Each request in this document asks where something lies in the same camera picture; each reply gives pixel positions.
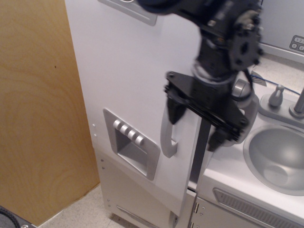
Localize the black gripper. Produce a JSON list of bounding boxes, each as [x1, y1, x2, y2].
[[165, 71, 249, 152]]

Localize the grey door handle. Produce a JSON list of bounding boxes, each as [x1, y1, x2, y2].
[[160, 107, 178, 158], [169, 211, 179, 228]]

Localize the white fridge door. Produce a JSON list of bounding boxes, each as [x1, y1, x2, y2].
[[66, 0, 200, 215], [95, 152, 196, 228]]

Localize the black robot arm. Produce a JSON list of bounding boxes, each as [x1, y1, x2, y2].
[[139, 0, 263, 152]]

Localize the grey toy telephone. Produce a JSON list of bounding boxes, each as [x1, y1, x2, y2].
[[226, 79, 259, 147]]

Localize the grey ice dispenser panel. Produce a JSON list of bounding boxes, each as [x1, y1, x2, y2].
[[103, 108, 161, 181]]

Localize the grey faucet knob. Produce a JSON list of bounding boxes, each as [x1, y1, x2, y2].
[[268, 85, 285, 107]]

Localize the grey round sink basin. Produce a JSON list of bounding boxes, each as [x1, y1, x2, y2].
[[243, 125, 304, 196]]

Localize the metal door hinge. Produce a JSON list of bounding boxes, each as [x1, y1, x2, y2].
[[193, 202, 199, 214]]

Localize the grey faucet base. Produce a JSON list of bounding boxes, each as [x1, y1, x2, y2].
[[258, 94, 304, 129]]

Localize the grey faucet spout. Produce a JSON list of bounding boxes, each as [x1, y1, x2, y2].
[[289, 89, 304, 119]]

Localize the grey oven vent panel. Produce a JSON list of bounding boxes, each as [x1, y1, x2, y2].
[[212, 188, 304, 228]]

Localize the white microwave with keypad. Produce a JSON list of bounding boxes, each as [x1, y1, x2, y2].
[[260, 0, 304, 63]]

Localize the plywood board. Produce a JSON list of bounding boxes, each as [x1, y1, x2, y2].
[[0, 0, 98, 225]]

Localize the black base corner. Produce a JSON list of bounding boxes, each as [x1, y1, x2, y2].
[[0, 206, 36, 228]]

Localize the blue cable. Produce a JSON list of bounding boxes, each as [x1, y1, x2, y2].
[[251, 74, 302, 95]]

